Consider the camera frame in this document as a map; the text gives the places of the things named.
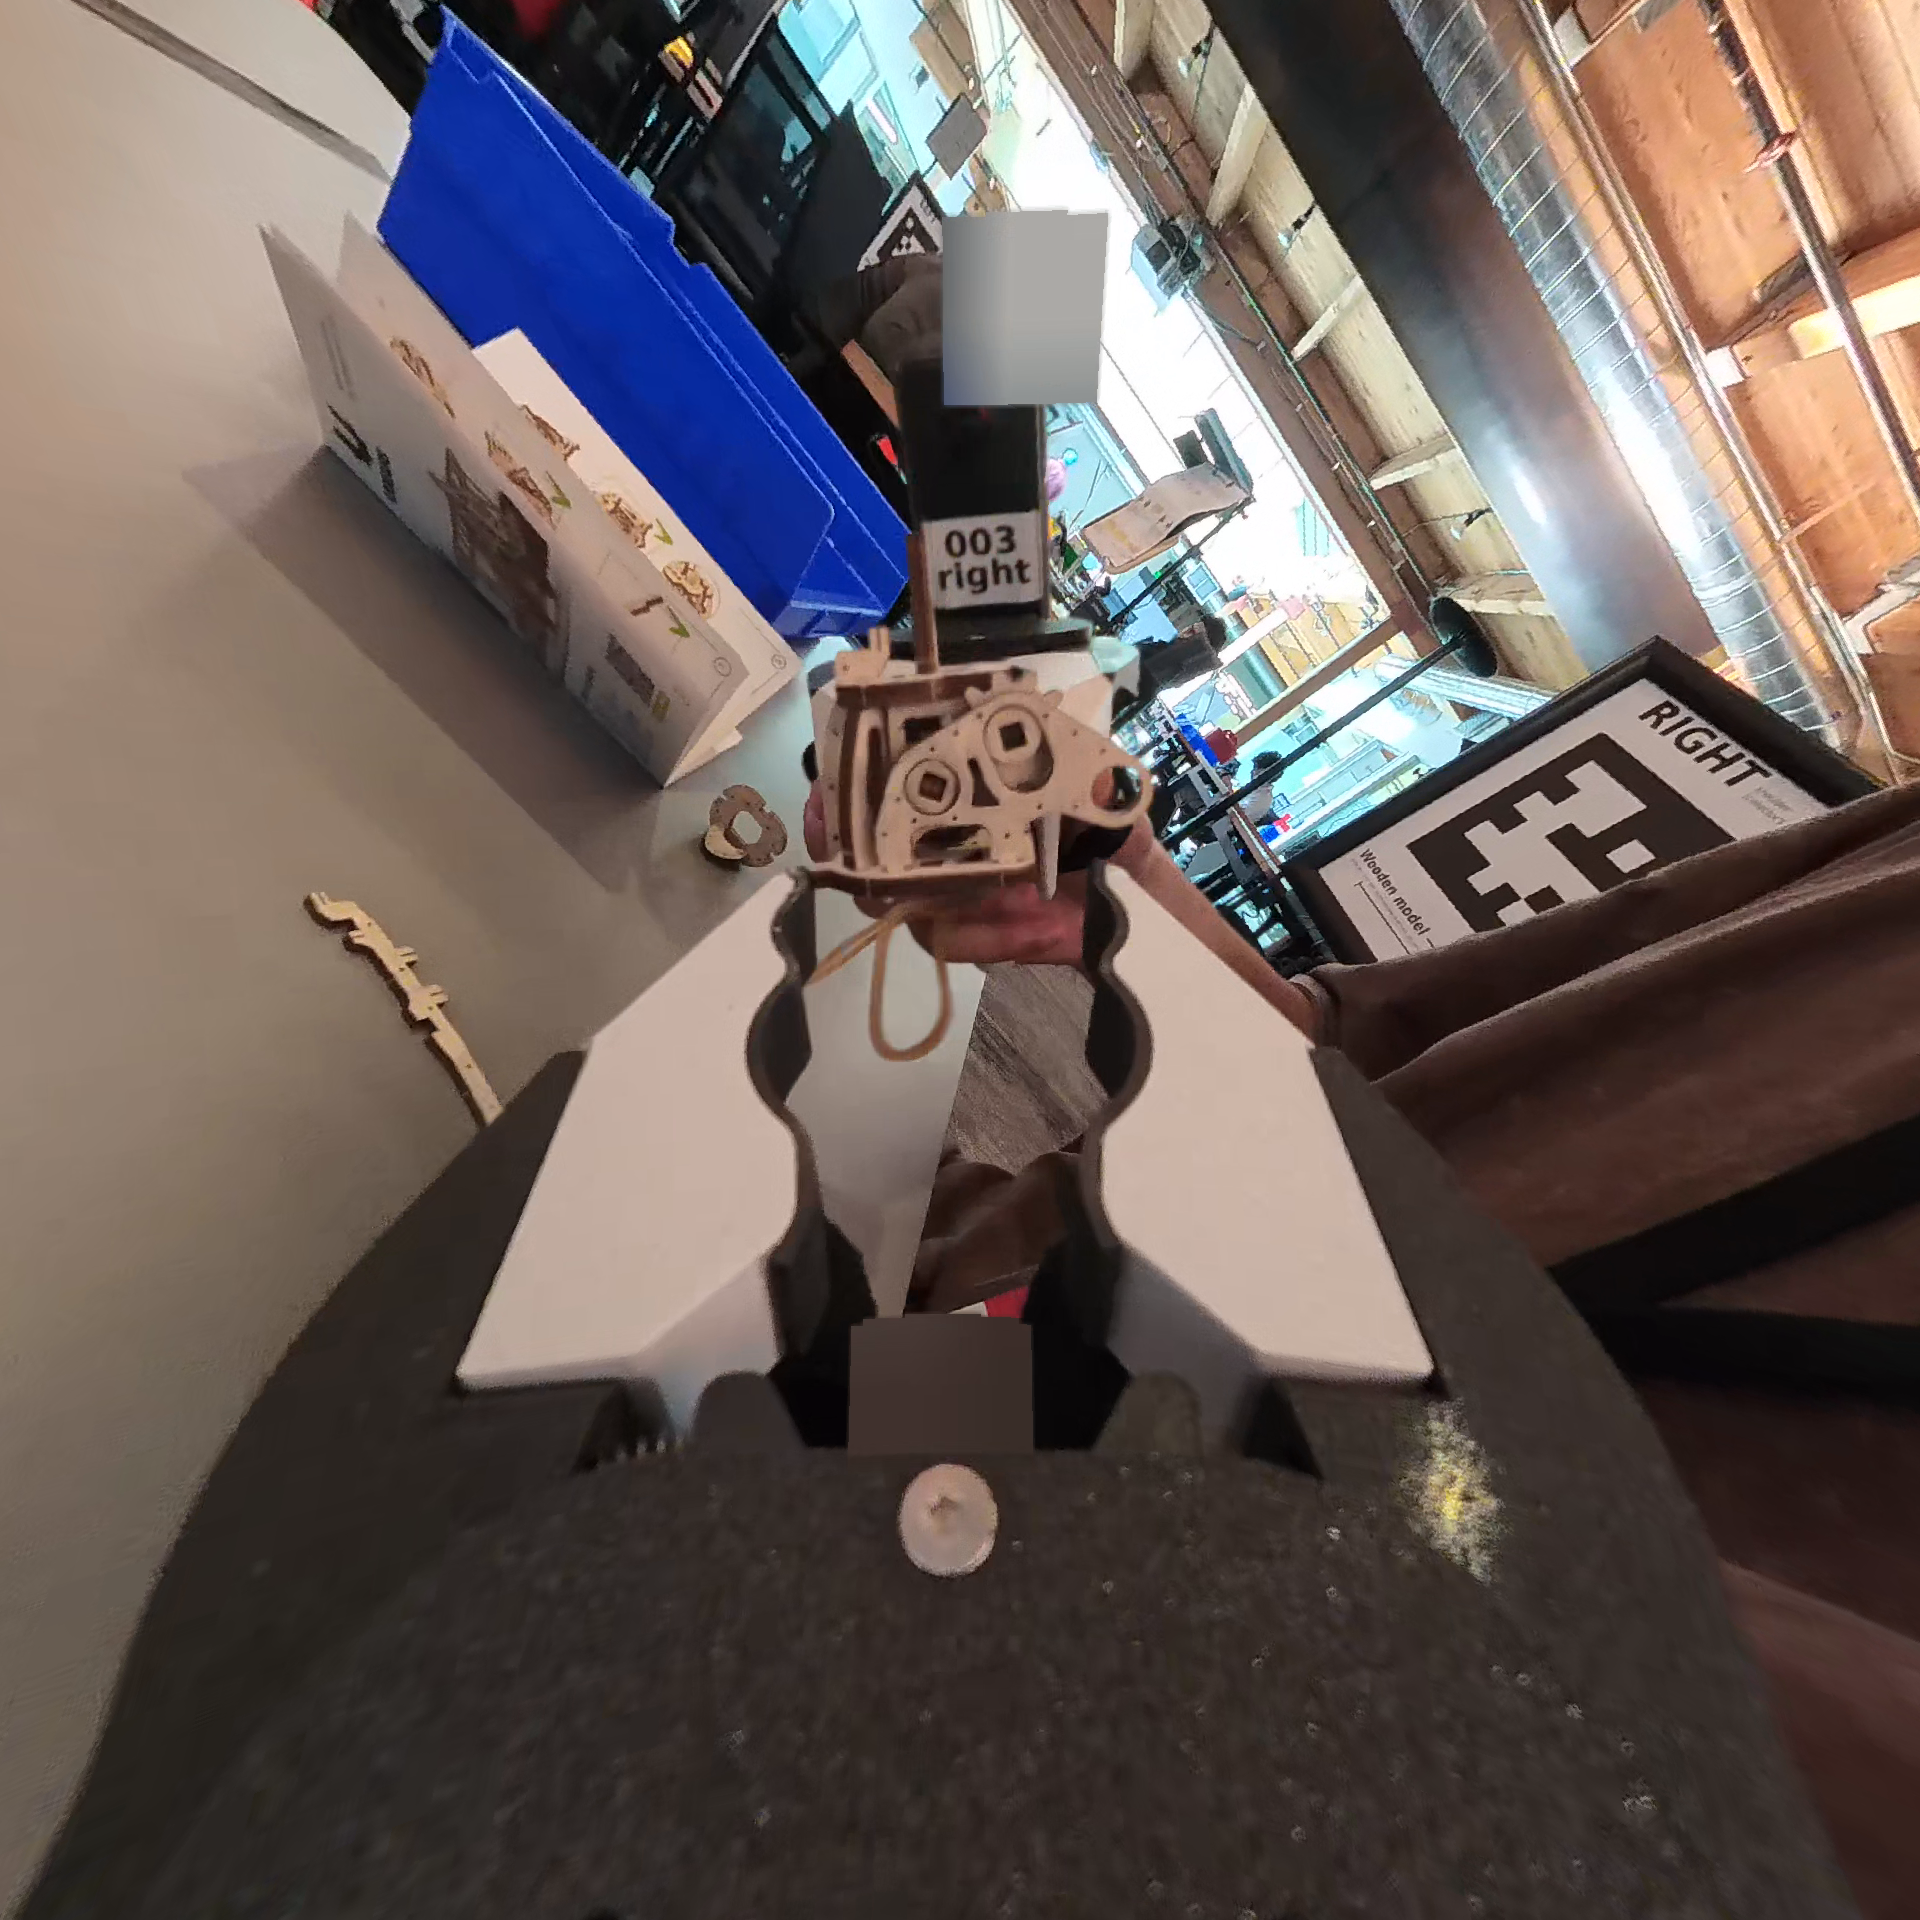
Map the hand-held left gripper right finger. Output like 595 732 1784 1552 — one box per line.
1032 864 1440 1445

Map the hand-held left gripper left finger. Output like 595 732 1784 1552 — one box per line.
454 871 879 1445

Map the wooden model assembly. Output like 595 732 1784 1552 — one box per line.
801 606 1157 909

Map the tan rubber band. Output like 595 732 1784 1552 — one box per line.
816 897 955 1063

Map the long notched wooden strip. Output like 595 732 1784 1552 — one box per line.
304 889 506 1128

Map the person's right forearm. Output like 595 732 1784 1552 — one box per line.
1117 779 1920 1308

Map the person's right hand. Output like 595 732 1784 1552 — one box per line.
801 779 1164 970

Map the small marker sign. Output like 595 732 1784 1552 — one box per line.
856 173 949 275

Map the blue plastic bin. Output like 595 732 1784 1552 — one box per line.
375 8 918 647

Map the instruction booklet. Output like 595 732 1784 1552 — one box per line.
259 209 805 787

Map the black steel beam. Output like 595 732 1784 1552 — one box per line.
1201 0 1727 662

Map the black framed marker sign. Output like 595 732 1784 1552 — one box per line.
1283 637 1883 970

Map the silver ventilation duct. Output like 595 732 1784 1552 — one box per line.
1386 0 1846 736

